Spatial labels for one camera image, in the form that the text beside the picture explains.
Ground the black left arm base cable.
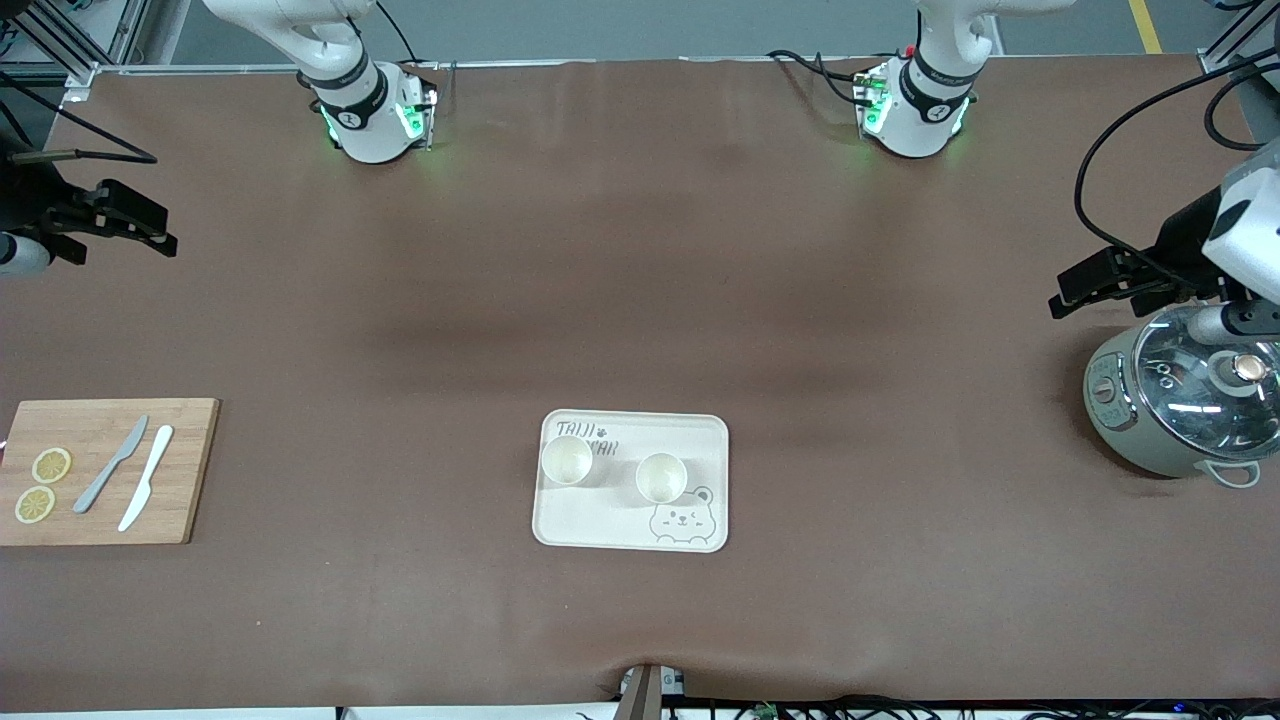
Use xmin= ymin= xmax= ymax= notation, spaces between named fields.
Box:
xmin=766 ymin=45 xmax=873 ymax=107

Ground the grey-green electric cooking pot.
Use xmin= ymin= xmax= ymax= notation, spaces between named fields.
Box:
xmin=1083 ymin=322 xmax=1265 ymax=489

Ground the white plastic knife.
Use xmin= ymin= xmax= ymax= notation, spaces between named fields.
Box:
xmin=118 ymin=425 xmax=175 ymax=533

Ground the bamboo cutting board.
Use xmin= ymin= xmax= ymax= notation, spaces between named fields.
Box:
xmin=0 ymin=398 xmax=221 ymax=547

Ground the cream tray with bear print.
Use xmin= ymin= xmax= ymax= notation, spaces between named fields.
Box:
xmin=531 ymin=409 xmax=730 ymax=554

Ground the black right arm base cable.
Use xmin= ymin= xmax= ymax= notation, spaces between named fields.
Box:
xmin=375 ymin=0 xmax=443 ymax=76

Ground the white IKEA cup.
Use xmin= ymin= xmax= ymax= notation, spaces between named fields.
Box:
xmin=635 ymin=452 xmax=688 ymax=505
xmin=540 ymin=435 xmax=594 ymax=487

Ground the black arm base cable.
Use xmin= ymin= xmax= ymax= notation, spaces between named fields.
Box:
xmin=766 ymin=45 xmax=873 ymax=107
xmin=375 ymin=0 xmax=443 ymax=76

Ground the grey plastic knife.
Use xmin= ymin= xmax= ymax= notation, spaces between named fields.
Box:
xmin=72 ymin=415 xmax=150 ymax=515

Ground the metal table edge bracket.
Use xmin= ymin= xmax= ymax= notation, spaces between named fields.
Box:
xmin=618 ymin=662 xmax=689 ymax=720

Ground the tangled black cable bundle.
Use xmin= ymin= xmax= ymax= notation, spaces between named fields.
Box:
xmin=580 ymin=695 xmax=1280 ymax=720

